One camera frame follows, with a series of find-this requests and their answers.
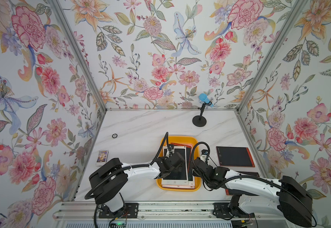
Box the yellow plastic storage box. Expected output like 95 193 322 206
157 135 202 192

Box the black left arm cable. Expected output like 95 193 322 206
84 131 172 228

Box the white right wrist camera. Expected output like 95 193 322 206
200 149 210 163

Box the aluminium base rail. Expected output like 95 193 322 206
52 201 293 228

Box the pink writing tablet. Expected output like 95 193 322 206
163 147 195 188

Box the red writing tablet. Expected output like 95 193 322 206
225 172 260 196
216 146 255 167
170 142 193 150

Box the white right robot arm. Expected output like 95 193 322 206
192 158 317 228

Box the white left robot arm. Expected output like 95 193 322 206
84 152 185 214

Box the white writing tablet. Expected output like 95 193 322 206
161 145 189 188

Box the small card box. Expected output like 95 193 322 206
96 150 108 166

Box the black microphone stand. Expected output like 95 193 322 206
192 103 207 127

